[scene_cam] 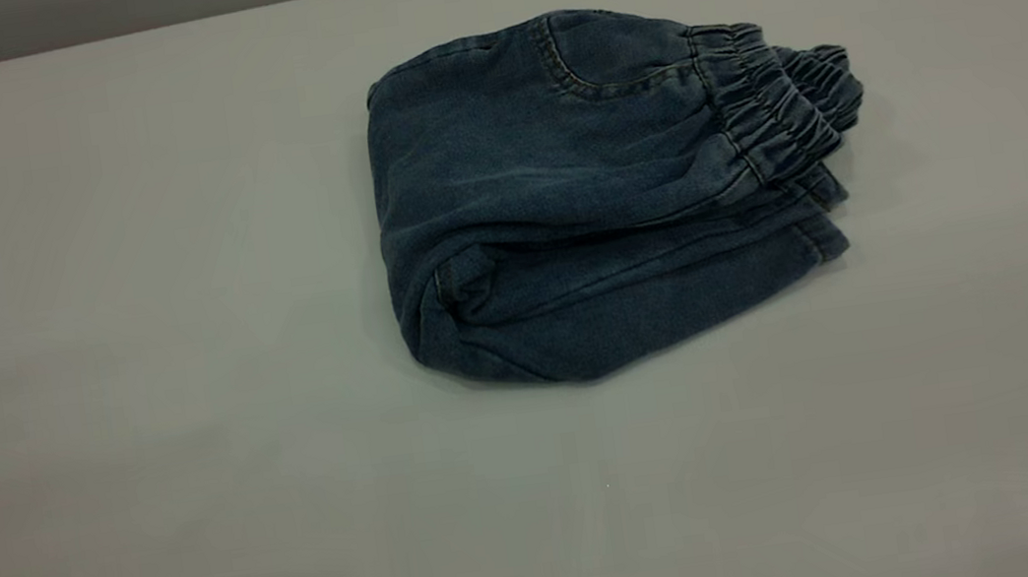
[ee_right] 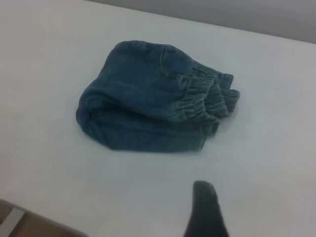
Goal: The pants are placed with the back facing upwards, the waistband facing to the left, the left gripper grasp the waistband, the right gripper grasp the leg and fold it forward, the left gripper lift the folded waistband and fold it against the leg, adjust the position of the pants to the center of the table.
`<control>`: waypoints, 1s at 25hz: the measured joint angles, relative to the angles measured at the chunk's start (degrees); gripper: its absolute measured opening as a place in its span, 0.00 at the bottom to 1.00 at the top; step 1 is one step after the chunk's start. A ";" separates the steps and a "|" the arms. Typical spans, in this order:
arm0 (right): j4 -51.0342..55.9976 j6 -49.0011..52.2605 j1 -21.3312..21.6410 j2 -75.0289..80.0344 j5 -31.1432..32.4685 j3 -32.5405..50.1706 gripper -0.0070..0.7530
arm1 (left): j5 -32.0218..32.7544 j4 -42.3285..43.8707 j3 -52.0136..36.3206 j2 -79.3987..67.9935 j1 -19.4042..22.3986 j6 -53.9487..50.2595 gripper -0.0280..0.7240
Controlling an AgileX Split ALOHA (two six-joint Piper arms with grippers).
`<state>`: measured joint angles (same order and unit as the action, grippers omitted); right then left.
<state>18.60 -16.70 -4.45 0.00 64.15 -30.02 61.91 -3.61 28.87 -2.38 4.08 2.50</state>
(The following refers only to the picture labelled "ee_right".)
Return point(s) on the blue denim shorts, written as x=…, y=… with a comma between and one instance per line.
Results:
x=148, y=103

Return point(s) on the grey metal frame bar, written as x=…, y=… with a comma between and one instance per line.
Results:
x=12, y=218

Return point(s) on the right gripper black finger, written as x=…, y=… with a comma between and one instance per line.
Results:
x=206, y=214

